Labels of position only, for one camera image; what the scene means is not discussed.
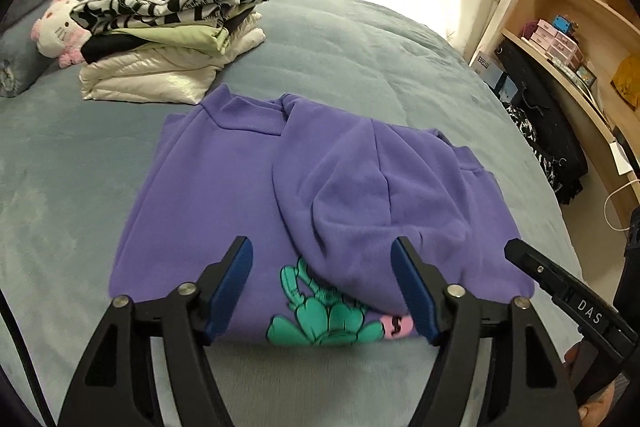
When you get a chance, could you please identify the black white patterned cloth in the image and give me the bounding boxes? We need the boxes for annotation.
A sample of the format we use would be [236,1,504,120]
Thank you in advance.
[502,102,562,194]

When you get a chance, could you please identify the black bag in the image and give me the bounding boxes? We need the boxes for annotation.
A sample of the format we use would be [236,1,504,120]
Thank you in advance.
[494,39,589,206]

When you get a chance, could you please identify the blue white cardboard box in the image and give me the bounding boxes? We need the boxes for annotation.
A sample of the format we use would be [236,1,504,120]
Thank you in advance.
[470,52,521,100]

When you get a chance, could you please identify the small picture frame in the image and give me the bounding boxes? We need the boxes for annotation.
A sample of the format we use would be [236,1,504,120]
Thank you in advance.
[575,66,599,90]

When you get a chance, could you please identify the grey-blue bed blanket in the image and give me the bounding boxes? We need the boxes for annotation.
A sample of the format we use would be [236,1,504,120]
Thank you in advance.
[0,0,590,427]

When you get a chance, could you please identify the yellow cloth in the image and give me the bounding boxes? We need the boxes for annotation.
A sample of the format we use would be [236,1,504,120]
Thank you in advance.
[611,56,640,98]

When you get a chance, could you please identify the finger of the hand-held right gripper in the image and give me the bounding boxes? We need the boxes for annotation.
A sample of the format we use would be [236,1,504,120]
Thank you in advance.
[504,238,638,350]

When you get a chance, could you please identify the small grey-blue pillow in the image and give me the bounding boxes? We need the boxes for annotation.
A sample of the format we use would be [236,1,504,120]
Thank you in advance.
[0,27,56,98]

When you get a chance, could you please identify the person's right hand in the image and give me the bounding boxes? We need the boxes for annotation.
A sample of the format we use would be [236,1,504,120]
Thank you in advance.
[564,346,617,420]

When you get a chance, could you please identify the light green garment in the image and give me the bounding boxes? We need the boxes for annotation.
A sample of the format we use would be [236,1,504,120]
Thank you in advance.
[131,24,234,56]

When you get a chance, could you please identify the stack of pink boxes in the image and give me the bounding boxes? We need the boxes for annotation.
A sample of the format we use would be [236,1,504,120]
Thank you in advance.
[529,19,584,68]

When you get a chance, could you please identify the black folded garment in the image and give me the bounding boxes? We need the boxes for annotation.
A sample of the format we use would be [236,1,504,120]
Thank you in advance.
[80,4,264,66]

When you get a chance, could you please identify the black cable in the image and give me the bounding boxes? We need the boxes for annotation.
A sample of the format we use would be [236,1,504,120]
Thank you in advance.
[0,292,56,427]

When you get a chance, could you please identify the white cable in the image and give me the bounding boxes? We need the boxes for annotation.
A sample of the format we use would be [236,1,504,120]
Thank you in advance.
[602,177,640,233]

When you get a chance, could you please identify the white pink plush toy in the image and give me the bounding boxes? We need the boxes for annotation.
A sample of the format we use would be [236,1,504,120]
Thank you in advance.
[31,0,94,69]

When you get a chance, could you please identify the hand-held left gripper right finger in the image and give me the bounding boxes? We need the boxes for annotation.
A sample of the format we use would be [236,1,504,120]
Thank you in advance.
[390,236,581,427]

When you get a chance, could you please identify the purple hoodie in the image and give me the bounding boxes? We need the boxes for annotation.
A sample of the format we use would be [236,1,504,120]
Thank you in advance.
[109,84,536,346]

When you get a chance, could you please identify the white charger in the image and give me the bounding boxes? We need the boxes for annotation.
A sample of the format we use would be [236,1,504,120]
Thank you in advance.
[611,141,636,177]

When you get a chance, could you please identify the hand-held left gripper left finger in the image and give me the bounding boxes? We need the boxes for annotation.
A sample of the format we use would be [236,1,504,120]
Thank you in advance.
[59,235,254,427]

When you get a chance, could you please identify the person's dark clothing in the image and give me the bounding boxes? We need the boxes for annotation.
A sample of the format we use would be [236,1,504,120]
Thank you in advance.
[614,204,640,328]

